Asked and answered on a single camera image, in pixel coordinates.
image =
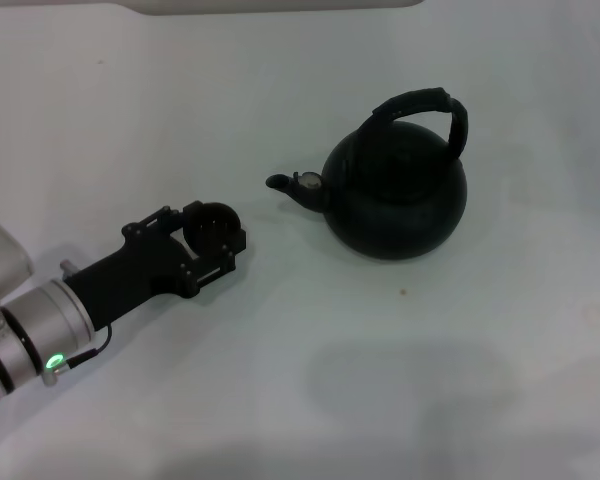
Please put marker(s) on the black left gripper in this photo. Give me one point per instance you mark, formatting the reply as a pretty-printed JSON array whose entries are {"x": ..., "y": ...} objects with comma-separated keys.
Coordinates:
[{"x": 140, "y": 270}]

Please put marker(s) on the small black teacup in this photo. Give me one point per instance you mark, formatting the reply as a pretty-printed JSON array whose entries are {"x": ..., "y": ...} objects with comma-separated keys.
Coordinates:
[{"x": 212, "y": 227}]

